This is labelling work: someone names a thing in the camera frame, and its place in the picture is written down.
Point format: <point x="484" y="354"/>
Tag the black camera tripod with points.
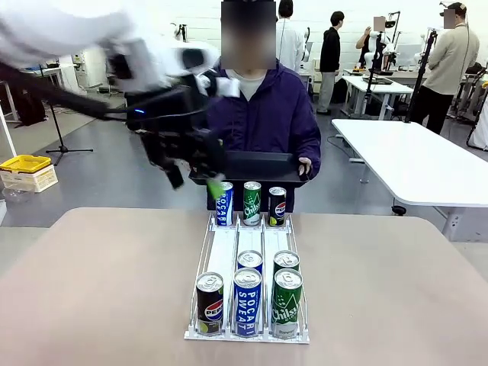
<point x="420" y="76"/>

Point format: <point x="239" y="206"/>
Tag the white cluttered side table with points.
<point x="57" y="71"/>

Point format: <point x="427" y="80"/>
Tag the man in beige jacket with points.
<point x="450" y="57"/>

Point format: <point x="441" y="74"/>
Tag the clear plastic bowl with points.
<point x="15" y="194"/>

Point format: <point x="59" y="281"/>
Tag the person in purple jacket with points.
<point x="267" y="126"/>

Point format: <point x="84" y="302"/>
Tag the white plastic crate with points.
<point x="34" y="182"/>

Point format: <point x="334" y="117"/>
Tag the black backpack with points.
<point x="32" y="112"/>

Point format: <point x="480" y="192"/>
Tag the black plastic tray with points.
<point x="263" y="167"/>

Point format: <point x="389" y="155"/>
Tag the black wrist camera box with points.
<point x="164" y="106"/>

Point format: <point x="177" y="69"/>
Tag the white workbench table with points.
<point x="381" y="87"/>

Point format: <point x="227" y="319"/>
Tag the black Pepsi can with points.
<point x="209" y="309"/>
<point x="277" y="207"/>

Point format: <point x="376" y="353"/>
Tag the person in black hoodie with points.
<point x="329" y="49"/>

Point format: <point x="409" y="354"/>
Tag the blue Pocari Sweat can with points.
<point x="246" y="305"/>
<point x="249" y="260"/>
<point x="225" y="206"/>

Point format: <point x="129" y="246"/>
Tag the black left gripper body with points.
<point x="179" y="146"/>

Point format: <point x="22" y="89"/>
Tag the person beside white robot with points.
<point x="371" y="42"/>

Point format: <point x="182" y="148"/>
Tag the black tripod microphone stand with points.
<point x="63" y="149"/>

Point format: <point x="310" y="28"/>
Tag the person's left hand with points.
<point x="305" y="167"/>

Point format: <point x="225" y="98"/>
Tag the yellow plastic crate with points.
<point x="24" y="163"/>

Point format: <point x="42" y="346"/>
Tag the large white table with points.
<point x="411" y="160"/>

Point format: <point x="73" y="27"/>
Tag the white can dispenser rack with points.
<point x="223" y="244"/>

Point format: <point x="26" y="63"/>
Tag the person in white coat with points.
<point x="287" y="42"/>

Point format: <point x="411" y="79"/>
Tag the green Chilsung cider can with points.
<point x="252" y="206"/>
<point x="286" y="309"/>
<point x="286" y="259"/>

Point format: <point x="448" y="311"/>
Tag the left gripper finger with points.
<point x="214" y="173"/>
<point x="174" y="176"/>

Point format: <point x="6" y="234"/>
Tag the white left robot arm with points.
<point x="57" y="26"/>

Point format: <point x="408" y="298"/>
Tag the person's left forearm purple sleeve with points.
<point x="314" y="152"/>

